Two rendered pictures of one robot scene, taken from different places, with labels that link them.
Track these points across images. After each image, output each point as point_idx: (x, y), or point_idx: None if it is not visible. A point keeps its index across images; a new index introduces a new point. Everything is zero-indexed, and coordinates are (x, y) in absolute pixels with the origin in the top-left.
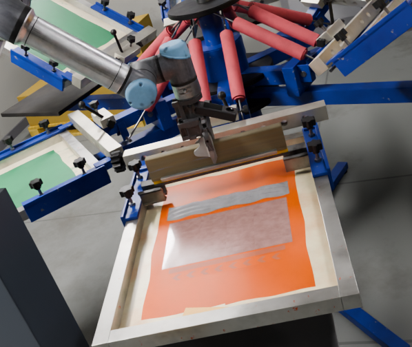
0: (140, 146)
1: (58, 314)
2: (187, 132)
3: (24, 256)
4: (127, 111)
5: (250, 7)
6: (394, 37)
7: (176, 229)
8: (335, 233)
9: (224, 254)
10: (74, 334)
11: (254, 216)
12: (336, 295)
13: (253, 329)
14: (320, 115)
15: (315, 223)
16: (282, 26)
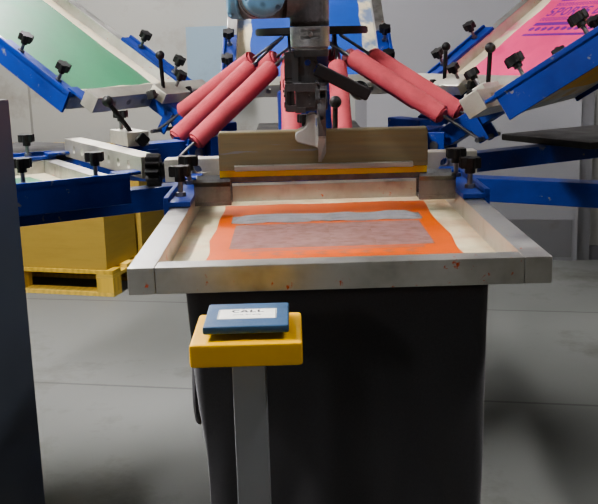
0: None
1: (15, 337)
2: (294, 100)
3: (1, 212)
4: (166, 141)
5: (373, 49)
6: (590, 66)
7: (247, 228)
8: (506, 226)
9: (329, 245)
10: (24, 386)
11: (372, 227)
12: (518, 256)
13: (367, 328)
14: None
15: (467, 235)
16: (414, 81)
